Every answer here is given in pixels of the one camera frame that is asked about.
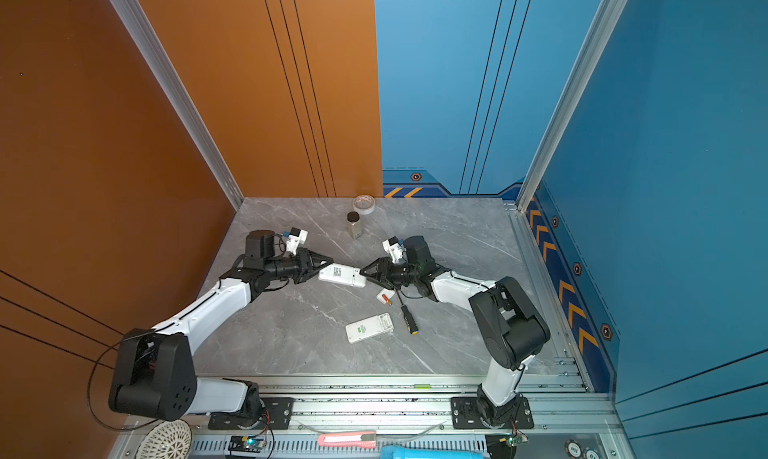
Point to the aluminium rail frame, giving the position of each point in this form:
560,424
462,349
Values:
563,404

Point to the white battery cover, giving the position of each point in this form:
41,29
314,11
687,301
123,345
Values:
385,292

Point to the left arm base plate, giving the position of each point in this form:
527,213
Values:
274,413

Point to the white remote with display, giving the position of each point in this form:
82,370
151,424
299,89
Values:
342,275

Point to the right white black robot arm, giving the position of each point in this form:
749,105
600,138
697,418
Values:
512,328

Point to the white mesh basket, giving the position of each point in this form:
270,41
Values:
168,440

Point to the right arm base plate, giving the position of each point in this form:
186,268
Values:
471,412

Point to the green circuit board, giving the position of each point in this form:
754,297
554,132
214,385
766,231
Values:
246,445

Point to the black yellow screwdriver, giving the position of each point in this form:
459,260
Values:
407,316

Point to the white remote control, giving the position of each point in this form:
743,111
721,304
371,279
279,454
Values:
369,328

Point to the small brown-capped jar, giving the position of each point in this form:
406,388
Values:
354,224

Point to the cyan cylinder object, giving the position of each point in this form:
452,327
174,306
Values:
400,452

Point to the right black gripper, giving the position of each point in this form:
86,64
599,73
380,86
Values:
385,266

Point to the pink box cutter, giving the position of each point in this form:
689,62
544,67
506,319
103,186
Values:
360,439

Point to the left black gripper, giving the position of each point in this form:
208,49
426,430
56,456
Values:
305,264

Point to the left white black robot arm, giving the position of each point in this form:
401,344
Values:
154,374

